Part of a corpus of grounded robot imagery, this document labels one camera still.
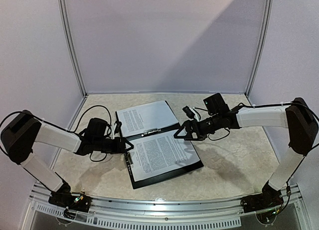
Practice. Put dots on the white printed sheet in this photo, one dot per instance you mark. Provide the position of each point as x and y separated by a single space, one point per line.
139 119

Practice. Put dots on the black clip folder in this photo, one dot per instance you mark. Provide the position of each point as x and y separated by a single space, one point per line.
153 153

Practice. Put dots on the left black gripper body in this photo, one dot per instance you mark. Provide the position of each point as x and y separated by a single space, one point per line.
117 148

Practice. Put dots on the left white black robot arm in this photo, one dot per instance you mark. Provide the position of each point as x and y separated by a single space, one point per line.
19 136

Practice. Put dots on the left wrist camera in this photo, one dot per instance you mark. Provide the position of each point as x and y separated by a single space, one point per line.
115 129

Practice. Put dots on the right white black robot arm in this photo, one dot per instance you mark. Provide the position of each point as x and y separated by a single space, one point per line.
301 122

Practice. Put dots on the perforated white cable tray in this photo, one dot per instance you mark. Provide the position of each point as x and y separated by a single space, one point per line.
53 218

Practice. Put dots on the aluminium front rail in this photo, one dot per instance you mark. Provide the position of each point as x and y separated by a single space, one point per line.
159 207

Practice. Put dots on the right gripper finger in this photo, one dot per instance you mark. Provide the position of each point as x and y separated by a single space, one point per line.
186 126
192 136

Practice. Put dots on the aluminium frame post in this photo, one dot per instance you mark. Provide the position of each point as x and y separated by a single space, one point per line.
71 48
260 46

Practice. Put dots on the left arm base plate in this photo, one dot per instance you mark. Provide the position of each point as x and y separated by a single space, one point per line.
65 199

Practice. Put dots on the right aluminium frame post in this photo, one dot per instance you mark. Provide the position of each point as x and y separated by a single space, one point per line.
260 46

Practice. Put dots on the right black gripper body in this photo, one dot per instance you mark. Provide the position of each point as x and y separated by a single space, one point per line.
192 129

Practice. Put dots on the left aluminium frame post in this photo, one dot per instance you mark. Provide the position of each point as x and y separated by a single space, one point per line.
71 48

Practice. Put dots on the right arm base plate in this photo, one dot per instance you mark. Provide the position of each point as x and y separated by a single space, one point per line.
252 203

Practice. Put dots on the white paper stack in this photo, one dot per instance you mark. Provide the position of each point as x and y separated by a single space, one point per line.
161 157

